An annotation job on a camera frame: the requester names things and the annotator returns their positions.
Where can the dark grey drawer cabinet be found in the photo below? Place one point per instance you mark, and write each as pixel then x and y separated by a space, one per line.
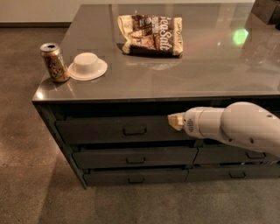
pixel 229 56

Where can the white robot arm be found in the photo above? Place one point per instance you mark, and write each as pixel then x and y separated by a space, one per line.
pixel 241 124

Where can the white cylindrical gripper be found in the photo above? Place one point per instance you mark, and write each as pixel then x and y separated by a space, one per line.
pixel 190 122

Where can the brown sea salt snack bag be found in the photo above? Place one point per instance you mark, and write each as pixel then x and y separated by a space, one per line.
pixel 150 34

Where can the gold soda can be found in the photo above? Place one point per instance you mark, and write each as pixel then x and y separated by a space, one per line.
pixel 55 65

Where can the white upturned plastic bowl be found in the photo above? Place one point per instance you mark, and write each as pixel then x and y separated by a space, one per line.
pixel 87 66

